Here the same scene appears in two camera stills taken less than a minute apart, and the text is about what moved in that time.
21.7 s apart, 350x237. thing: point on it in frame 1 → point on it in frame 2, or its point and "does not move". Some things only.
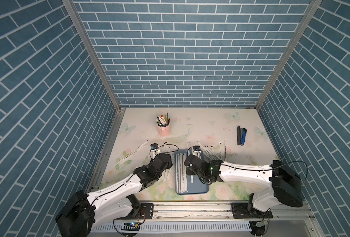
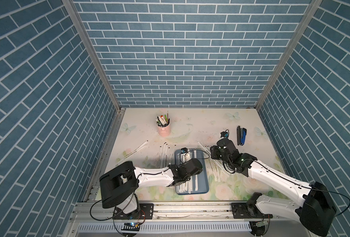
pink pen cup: [165, 131] does not move
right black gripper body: [190, 170] → [215, 154]
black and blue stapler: [241, 135] does not move
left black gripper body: [168, 165] → [185, 179]
